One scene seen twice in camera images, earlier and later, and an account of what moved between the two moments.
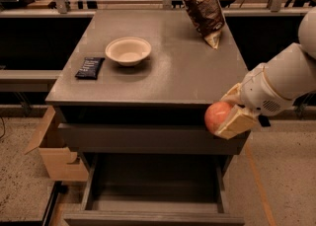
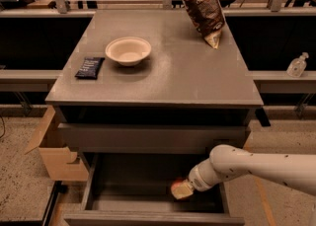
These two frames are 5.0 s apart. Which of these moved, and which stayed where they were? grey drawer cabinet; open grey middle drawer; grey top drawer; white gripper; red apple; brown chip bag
Moved: white gripper; red apple
Stayed: grey drawer cabinet; grey top drawer; open grey middle drawer; brown chip bag
